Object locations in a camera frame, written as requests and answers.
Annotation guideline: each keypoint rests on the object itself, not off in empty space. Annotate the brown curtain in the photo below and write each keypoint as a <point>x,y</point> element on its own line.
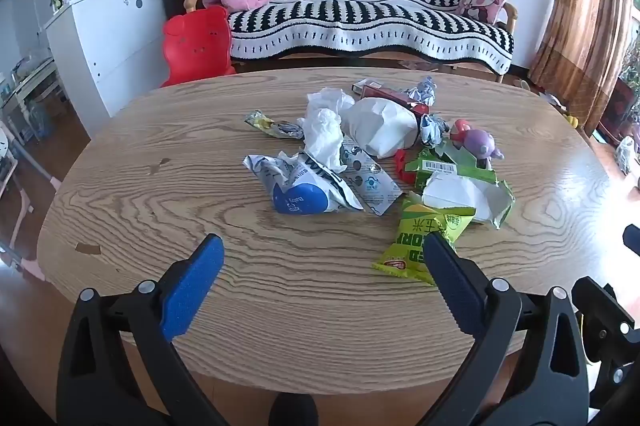
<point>580,16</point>

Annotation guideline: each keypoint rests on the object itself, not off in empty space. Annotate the white blue wrapper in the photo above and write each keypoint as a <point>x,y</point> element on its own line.
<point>300,198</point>

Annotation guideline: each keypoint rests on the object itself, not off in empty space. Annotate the silver blister pack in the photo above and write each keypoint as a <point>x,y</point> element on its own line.
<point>372,191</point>

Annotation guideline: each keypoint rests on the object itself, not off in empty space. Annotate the translucent plastic bag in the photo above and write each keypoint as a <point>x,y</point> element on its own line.
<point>325,131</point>

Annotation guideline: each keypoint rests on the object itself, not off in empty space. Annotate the red pink toy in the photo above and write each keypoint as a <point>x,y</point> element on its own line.
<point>460,129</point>

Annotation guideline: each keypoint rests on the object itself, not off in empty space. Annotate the pink cartoon cushion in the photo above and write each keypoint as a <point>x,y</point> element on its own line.
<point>482,4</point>

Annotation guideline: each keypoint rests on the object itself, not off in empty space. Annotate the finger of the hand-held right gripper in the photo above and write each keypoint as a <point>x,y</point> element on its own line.
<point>607,321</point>
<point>633,236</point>

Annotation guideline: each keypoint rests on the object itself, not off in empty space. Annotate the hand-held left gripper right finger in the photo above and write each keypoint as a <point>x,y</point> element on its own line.
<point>452,281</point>

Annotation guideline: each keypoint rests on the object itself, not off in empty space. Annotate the white paper bag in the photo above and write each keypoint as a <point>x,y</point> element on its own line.
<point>380,126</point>

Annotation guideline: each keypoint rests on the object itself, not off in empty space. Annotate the red cigarette box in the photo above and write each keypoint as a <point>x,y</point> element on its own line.
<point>395,97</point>

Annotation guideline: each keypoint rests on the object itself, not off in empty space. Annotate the green potted plant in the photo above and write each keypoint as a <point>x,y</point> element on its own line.
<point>632,61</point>

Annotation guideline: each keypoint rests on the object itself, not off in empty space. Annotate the torn green carton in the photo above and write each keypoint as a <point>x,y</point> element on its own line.
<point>435,166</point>

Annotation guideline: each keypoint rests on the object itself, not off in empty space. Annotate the small yellow toy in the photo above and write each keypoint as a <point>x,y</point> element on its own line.
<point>572,120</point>

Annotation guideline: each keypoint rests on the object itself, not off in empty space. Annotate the yellow green snack packet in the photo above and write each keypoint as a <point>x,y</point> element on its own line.
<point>407,241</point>

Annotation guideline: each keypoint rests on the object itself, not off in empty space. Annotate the silver foil wrapper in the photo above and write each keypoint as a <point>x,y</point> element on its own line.
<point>424,90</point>
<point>432,130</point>

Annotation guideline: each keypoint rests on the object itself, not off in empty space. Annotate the white side table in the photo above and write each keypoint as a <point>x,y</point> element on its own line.
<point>30,86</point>

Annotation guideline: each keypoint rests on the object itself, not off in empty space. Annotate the white cabinet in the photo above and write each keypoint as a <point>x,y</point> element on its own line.
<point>115,41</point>

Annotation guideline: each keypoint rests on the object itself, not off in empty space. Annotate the small yellow silver wrapper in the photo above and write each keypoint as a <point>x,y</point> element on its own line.
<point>262,121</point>

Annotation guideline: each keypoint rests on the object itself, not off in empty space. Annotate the white plastic bag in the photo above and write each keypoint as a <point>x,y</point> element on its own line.
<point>625,154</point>

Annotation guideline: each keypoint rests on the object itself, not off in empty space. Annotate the wooden sofa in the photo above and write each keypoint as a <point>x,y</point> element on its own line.
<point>511,14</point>

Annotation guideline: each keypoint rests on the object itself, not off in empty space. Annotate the white slippers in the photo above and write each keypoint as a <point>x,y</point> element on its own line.
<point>522,84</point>

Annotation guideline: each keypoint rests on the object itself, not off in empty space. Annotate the red plastic piece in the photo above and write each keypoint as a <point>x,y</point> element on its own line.
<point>401,164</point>

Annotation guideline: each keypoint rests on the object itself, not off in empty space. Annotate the red plastic chair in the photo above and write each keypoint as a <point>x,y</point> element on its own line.
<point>197,44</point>

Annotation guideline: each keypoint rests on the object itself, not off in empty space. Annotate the grey green cigarette box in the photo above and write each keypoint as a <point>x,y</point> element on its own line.
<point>365,86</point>

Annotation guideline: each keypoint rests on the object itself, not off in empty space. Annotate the purple toy figure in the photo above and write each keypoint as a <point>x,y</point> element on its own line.
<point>480,144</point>

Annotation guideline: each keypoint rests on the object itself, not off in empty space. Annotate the pink legged chair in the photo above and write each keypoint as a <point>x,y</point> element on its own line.
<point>15,186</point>

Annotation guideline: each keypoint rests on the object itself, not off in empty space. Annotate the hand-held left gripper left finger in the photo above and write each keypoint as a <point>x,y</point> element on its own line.
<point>192,286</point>

